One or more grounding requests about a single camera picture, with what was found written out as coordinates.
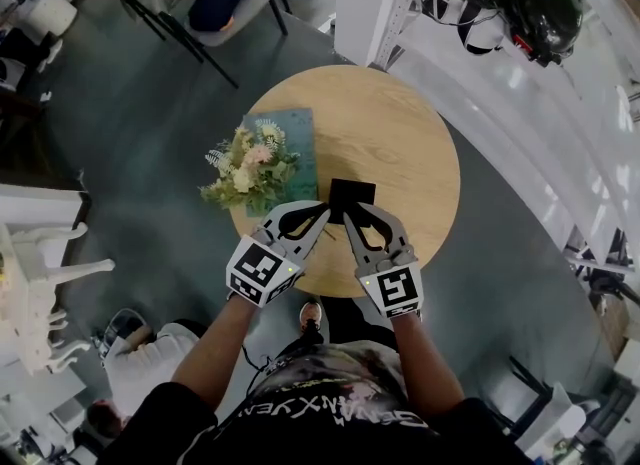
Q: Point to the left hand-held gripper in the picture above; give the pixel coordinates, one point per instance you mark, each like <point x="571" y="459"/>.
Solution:
<point x="255" y="268"/>

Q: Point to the round wooden table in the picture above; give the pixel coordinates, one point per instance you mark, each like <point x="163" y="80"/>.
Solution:
<point x="400" y="153"/>

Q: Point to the pale flower bouquet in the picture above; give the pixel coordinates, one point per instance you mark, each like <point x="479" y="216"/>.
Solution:
<point x="250" y="173"/>

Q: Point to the person's right forearm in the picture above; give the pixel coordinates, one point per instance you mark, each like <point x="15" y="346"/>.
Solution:
<point x="425" y="358"/>

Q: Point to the person's left brown shoe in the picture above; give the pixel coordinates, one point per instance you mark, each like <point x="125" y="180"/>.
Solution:
<point x="310" y="313"/>

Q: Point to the white side table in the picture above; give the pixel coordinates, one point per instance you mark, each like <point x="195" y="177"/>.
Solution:
<point x="555" y="418"/>

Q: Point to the teal book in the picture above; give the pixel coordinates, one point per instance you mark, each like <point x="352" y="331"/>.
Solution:
<point x="300" y="123"/>

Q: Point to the white metal shelf rack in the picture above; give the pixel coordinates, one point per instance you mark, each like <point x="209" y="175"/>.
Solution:
<point x="500" y="103"/>

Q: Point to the dark wooden cabinet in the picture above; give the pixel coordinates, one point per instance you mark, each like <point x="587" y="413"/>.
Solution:
<point x="20" y="123"/>

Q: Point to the person's black trousers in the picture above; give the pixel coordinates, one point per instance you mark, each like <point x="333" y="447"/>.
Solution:
<point x="350" y="323"/>

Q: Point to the dark blue cap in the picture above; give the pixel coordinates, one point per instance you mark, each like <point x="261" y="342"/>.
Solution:
<point x="215" y="3"/>

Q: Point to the black square box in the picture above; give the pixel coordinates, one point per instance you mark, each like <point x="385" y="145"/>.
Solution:
<point x="352" y="193"/>

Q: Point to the white ornate table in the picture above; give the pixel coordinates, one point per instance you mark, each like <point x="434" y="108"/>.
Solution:
<point x="30" y="303"/>

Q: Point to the person's left forearm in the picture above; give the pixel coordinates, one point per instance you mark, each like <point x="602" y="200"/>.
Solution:
<point x="215" y="353"/>

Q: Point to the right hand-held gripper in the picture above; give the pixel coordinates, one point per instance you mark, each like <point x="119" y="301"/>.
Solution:
<point x="395" y="290"/>

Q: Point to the person's black patterned t-shirt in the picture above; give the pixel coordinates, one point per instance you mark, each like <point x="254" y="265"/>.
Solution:
<point x="325" y="403"/>

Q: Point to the white square pillar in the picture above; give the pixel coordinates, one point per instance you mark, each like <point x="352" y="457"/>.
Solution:
<point x="365" y="3"/>

